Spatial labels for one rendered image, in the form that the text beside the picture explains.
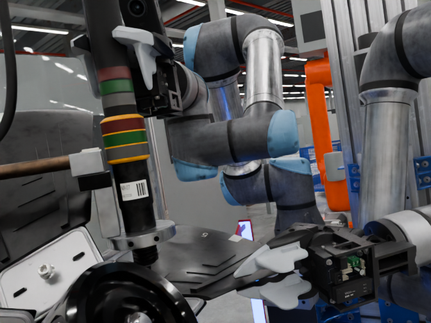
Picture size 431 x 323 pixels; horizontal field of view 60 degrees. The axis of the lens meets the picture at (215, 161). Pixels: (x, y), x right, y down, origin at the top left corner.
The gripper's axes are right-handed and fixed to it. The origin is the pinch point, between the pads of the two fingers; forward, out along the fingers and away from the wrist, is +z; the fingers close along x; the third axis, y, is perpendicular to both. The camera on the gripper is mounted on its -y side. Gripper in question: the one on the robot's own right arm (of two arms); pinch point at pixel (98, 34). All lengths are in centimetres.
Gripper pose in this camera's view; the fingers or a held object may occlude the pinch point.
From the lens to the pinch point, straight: 39.2
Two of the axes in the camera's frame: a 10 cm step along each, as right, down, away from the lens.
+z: -1.8, 0.7, -9.8
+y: 1.6, 9.9, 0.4
